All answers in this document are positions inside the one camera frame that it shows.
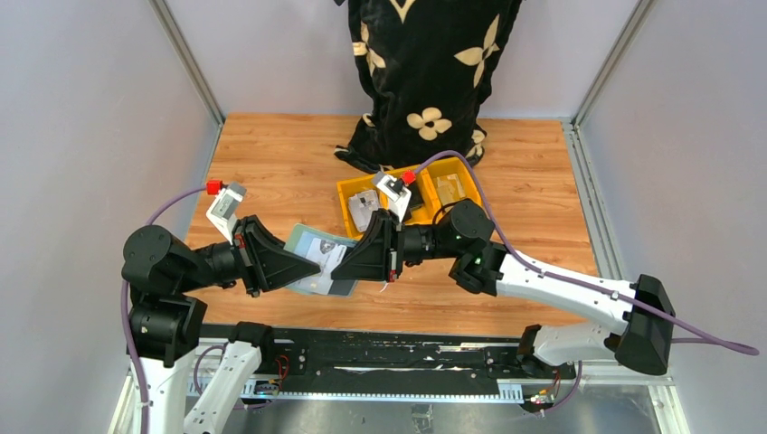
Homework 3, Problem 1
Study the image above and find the yellow three-compartment bin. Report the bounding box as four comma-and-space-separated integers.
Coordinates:
336, 157, 483, 240

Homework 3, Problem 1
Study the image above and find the green card holder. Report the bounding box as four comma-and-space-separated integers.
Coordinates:
282, 223, 361, 297

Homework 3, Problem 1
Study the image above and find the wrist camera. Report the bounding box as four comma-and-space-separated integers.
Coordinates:
373, 171, 412, 223
205, 180, 247, 244

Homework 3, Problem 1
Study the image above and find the aluminium frame rail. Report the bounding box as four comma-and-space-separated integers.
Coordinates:
128, 335, 676, 403

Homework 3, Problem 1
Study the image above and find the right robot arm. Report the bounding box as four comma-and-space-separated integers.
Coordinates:
331, 199, 676, 378

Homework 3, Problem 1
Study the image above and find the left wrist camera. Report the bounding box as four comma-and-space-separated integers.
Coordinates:
205, 180, 247, 244

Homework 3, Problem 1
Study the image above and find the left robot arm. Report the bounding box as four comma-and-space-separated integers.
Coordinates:
121, 216, 320, 433

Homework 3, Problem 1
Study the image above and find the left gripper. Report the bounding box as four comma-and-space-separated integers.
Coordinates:
176, 212, 321, 294

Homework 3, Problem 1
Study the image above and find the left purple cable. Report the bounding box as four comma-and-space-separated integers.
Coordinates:
119, 185, 241, 434

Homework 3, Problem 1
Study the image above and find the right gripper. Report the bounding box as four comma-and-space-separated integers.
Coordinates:
331, 208, 462, 283

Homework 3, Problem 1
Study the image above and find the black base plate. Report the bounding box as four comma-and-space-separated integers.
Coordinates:
197, 322, 578, 397

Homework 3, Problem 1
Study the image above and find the silver credit card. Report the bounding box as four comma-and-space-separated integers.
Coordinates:
293, 230, 355, 295

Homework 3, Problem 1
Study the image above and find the black floral blanket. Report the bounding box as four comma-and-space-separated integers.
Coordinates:
334, 0, 522, 174

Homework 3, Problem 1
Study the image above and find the gold cards stack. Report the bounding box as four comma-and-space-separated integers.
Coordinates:
434, 174, 467, 205

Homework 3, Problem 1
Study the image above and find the silver cards stack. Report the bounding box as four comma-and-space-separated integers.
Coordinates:
347, 190, 380, 232

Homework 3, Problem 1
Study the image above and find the black cards stack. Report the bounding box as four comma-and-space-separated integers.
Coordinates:
405, 189, 424, 220

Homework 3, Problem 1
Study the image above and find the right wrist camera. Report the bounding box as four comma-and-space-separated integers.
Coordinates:
373, 171, 412, 223

